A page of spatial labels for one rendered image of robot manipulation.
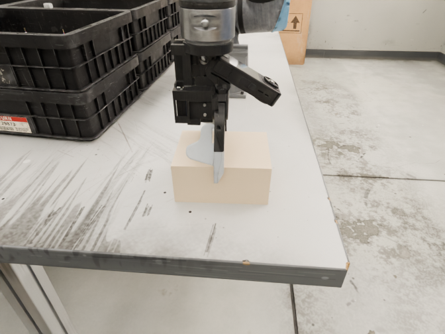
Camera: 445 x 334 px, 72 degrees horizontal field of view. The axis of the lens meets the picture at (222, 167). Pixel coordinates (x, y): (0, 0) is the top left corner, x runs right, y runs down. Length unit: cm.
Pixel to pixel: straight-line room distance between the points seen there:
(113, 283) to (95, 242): 84
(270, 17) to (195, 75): 54
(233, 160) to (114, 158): 28
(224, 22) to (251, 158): 21
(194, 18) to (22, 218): 41
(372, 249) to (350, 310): 33
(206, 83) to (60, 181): 34
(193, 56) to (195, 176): 18
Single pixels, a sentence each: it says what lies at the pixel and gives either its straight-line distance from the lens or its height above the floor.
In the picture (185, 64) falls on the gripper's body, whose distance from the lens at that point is 46.
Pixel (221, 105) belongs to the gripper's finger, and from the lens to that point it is 45.
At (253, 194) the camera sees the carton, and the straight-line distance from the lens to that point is 52.
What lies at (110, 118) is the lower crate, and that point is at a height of 72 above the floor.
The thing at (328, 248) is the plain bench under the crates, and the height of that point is 70.
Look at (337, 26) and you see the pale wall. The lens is 411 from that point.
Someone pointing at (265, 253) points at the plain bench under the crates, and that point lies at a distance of 46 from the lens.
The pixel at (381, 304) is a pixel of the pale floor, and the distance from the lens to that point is 136.
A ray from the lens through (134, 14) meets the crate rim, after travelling 93.
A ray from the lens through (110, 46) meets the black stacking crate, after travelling 82.
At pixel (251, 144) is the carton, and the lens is 55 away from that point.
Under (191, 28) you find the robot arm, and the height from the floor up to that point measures 97.
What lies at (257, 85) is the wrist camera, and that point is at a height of 89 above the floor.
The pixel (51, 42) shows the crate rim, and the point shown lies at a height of 92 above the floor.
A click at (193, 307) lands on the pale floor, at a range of 123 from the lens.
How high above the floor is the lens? 105
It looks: 35 degrees down
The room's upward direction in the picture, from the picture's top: straight up
